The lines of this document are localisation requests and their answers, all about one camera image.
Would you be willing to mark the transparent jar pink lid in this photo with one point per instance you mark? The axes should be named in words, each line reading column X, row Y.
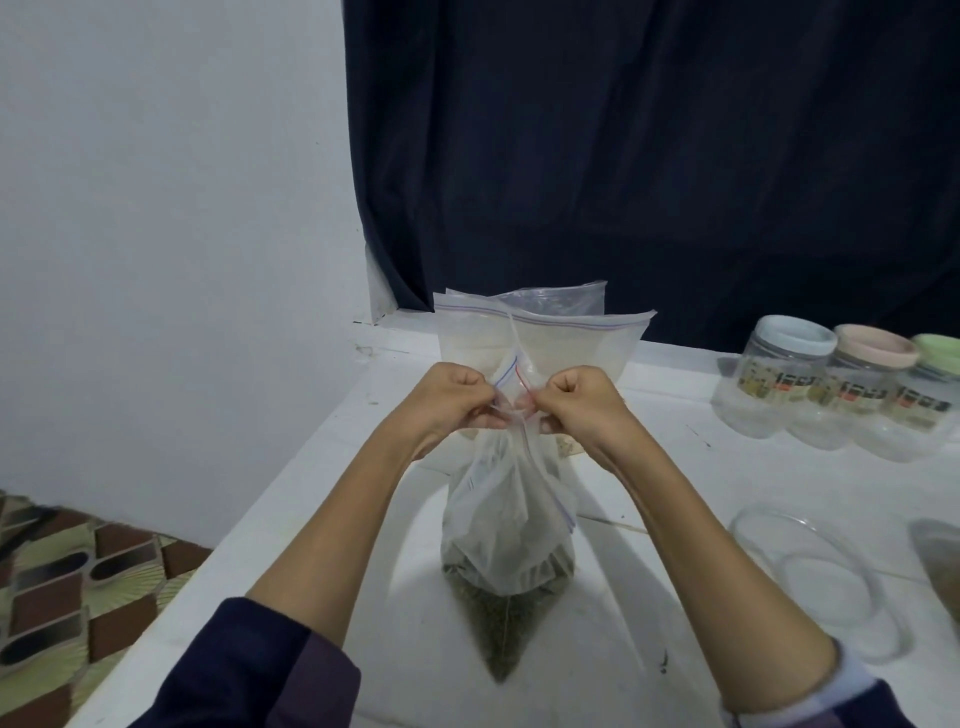
column 848, row 390

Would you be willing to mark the dark navy curtain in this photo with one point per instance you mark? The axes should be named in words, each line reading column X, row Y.
column 645, row 150

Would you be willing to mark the person's right forearm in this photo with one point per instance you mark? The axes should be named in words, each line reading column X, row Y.
column 720, row 585

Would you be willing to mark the zip bag of grains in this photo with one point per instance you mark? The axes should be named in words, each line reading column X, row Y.
column 585, row 342

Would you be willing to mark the person's right hand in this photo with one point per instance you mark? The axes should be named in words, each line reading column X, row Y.
column 588, row 413

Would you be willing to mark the clear bag with green beans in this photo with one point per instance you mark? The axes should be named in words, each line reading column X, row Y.
column 510, row 510

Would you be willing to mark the transparent jar green lid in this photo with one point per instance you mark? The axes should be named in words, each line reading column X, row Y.
column 923, row 405

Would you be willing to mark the person's left forearm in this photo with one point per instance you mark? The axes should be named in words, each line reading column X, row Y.
column 330, row 540

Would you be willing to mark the person's left hand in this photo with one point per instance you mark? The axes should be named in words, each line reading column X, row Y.
column 443, row 402

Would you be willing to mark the pile of green beans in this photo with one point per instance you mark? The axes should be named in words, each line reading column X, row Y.
column 507, row 623

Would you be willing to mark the transparent jar blue lid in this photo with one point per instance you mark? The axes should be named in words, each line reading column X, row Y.
column 773, row 375

